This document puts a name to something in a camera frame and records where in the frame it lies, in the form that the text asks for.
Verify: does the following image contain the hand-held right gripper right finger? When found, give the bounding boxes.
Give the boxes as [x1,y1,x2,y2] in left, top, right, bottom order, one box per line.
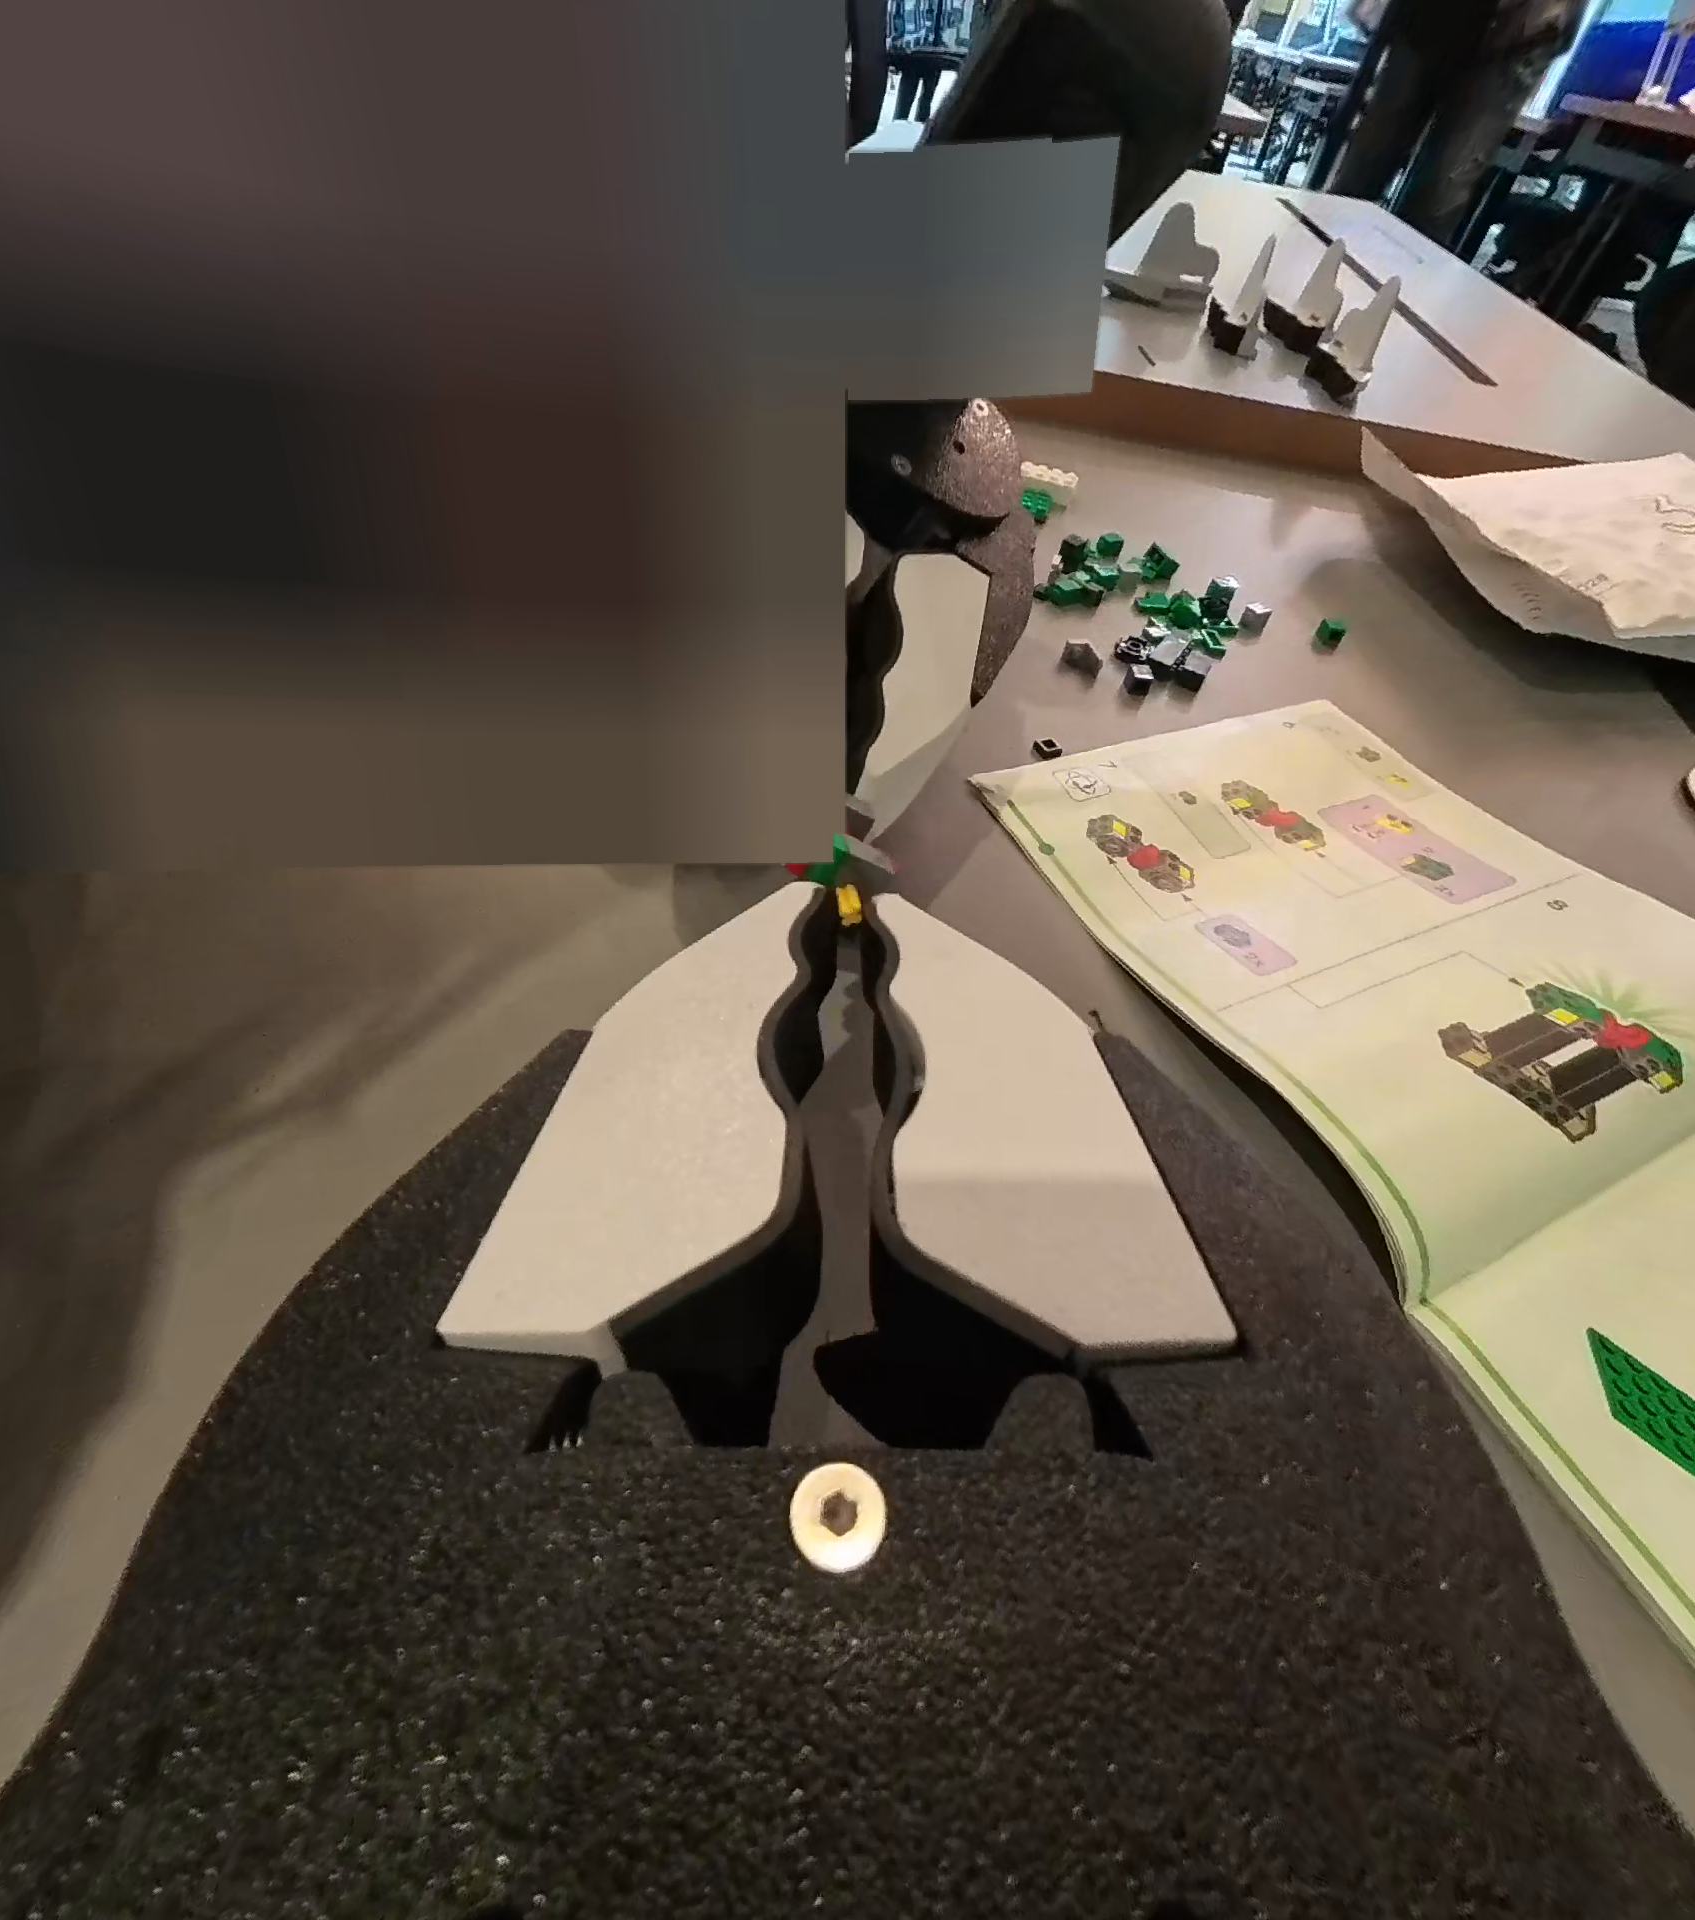
[858,894,1241,1359]

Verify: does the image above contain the large grey wedge-shaped plate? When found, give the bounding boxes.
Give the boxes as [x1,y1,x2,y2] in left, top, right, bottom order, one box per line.
[1101,201,1222,309]

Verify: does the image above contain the blue storage bins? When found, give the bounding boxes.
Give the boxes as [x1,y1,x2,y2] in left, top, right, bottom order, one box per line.
[1561,18,1695,110]

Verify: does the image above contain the white paper bag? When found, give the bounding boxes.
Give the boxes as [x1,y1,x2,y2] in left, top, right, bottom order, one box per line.
[1356,425,1695,681]

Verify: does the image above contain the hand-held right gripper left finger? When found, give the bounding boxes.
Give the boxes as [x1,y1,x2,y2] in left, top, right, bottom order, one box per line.
[434,882,829,1378]

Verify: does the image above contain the wood-edged raised platform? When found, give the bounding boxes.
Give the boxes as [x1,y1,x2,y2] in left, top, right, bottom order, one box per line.
[995,169,1695,501]

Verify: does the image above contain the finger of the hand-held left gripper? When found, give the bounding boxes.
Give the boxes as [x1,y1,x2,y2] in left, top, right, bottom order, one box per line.
[845,549,999,844]

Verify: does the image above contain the small red green brick assembly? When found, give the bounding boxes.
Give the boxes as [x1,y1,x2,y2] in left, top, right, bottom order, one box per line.
[782,830,894,925]

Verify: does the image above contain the pile of green black bricks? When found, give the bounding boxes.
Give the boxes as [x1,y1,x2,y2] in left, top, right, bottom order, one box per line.
[1033,526,1281,701]

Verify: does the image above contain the grey desk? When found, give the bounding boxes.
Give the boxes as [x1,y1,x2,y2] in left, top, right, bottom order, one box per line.
[0,411,1695,1920]

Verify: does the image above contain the green instruction booklet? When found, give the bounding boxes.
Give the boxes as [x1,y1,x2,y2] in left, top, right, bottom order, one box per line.
[969,700,1695,1801]

